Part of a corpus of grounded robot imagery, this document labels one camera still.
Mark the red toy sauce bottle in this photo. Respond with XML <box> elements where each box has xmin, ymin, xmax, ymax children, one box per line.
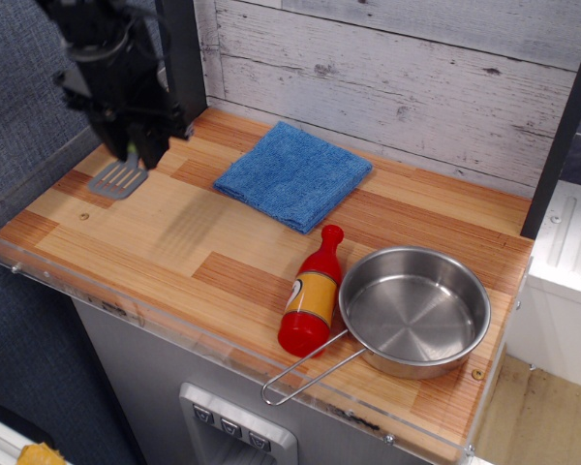
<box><xmin>278</xmin><ymin>225</ymin><xmax>344</xmax><ymax>357</ymax></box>

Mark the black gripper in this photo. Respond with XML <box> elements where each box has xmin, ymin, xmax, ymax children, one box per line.
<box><xmin>52</xmin><ymin>16</ymin><xmax>192</xmax><ymax>170</ymax></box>

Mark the white ribbed side shelf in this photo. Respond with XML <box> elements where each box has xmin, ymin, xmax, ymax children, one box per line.
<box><xmin>505</xmin><ymin>181</ymin><xmax>581</xmax><ymax>386</ymax></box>

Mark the clear acrylic table guard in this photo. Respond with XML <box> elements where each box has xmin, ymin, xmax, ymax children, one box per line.
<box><xmin>0</xmin><ymin>67</ymin><xmax>534</xmax><ymax>461</ymax></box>

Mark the blue folded cloth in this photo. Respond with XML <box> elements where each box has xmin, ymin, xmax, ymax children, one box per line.
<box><xmin>213</xmin><ymin>121</ymin><xmax>372</xmax><ymax>234</ymax></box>

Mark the dark left upright post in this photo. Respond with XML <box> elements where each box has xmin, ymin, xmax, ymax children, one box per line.
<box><xmin>155</xmin><ymin>0</ymin><xmax>207</xmax><ymax>129</ymax></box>

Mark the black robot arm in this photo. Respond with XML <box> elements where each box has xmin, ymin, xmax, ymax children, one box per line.
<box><xmin>39</xmin><ymin>1</ymin><xmax>192</xmax><ymax>170</ymax></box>

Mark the dark right upright post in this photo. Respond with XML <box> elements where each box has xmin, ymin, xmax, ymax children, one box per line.
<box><xmin>520</xmin><ymin>62</ymin><xmax>581</xmax><ymax>239</ymax></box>

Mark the stainless steel pan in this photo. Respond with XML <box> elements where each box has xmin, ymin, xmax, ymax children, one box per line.
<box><xmin>260</xmin><ymin>245</ymin><xmax>493</xmax><ymax>407</ymax></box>

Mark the grey cabinet with button panel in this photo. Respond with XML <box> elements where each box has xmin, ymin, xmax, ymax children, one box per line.
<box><xmin>70</xmin><ymin>295</ymin><xmax>437</xmax><ymax>465</ymax></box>

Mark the dark upright post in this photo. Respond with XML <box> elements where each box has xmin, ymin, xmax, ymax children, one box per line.
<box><xmin>155</xmin><ymin>0</ymin><xmax>207</xmax><ymax>129</ymax></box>
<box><xmin>520</xmin><ymin>62</ymin><xmax>581</xmax><ymax>239</ymax></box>

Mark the green handled grey spatula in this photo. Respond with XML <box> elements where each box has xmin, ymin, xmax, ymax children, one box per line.
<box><xmin>88</xmin><ymin>142</ymin><xmax>148</xmax><ymax>201</ymax></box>

